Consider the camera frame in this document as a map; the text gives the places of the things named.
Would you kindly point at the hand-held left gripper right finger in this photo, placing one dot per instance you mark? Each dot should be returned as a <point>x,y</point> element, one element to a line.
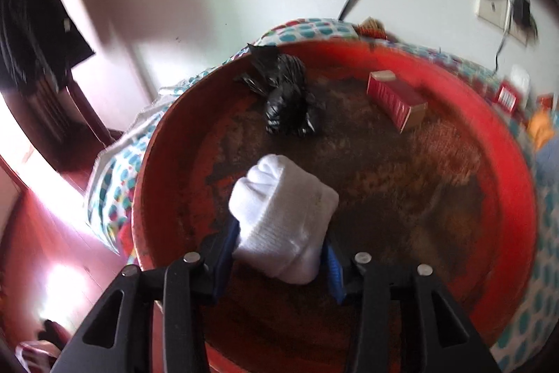
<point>332,270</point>

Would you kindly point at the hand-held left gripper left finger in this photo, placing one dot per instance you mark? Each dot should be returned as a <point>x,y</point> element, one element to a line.
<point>229,250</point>

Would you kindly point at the white sock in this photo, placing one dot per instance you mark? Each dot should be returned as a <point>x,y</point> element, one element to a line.
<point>284,215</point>

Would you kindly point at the red plastic basin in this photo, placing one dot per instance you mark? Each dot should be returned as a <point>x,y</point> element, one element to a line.
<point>436,224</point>

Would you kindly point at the polka dot tablecloth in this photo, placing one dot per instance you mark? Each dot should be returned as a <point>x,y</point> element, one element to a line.
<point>118,180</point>

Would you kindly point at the black plastic bag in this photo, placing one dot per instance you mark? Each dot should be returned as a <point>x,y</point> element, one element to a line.
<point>284,93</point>

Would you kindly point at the red cardboard box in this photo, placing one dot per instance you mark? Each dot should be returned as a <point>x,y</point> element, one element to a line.
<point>393,97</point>

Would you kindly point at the dark wooden furniture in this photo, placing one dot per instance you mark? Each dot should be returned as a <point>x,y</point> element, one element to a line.
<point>87,124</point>

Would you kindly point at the black shoe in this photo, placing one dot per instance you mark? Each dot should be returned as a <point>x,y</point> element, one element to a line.
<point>50,333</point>

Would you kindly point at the striped cloth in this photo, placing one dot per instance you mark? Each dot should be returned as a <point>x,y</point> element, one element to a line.
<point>30,355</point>

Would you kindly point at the brown woven item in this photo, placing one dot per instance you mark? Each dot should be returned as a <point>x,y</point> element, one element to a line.
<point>371,28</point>

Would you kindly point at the small red white box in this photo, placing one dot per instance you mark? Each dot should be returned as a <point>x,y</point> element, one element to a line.
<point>506,95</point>

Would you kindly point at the white crumpled item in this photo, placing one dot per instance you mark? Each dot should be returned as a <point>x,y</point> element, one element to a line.
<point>519,78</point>

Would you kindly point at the dark hanging clothing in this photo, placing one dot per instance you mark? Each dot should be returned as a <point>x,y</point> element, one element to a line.
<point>26,19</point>

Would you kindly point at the black power adapter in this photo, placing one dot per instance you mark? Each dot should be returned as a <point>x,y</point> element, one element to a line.
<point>522,8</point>

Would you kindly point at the white wall socket plate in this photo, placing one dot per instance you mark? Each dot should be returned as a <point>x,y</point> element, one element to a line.
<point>493,6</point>

